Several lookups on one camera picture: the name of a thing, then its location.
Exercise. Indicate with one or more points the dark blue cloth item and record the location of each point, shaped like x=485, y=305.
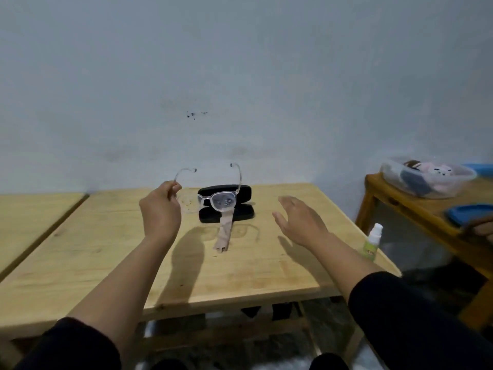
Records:
x=416, y=181

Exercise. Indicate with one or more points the person's left thumb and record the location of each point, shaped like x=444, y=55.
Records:
x=175, y=188

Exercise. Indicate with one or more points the person's right thumb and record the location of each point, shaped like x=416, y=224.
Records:
x=280, y=223

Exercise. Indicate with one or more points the black eyeglasses case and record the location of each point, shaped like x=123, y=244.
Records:
x=245, y=193

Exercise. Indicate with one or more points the small white green spray bottle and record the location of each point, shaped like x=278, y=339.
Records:
x=372, y=244

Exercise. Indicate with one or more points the large light wooden table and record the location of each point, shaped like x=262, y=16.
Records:
x=246, y=273

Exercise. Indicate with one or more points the pink plush toy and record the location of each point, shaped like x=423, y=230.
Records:
x=437, y=170

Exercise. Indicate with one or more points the person's right hand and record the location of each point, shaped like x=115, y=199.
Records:
x=304, y=225

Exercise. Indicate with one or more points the person's right forearm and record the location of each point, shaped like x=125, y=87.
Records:
x=369, y=288

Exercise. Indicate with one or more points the person's left hand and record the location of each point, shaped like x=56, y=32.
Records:
x=160, y=215

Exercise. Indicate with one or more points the blue plastic lid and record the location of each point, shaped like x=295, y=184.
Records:
x=481, y=169
x=466, y=213

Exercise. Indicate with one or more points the clear frame eyeglasses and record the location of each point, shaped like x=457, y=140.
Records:
x=223, y=200

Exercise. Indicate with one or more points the clear plastic storage container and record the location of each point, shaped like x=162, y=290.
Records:
x=458, y=184

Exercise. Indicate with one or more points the small orange wooden table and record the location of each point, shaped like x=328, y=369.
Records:
x=423, y=215

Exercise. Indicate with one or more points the beige lens cleaning cloth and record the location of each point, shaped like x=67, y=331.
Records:
x=225, y=233

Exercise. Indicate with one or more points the person's left forearm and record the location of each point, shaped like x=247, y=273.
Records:
x=123, y=281

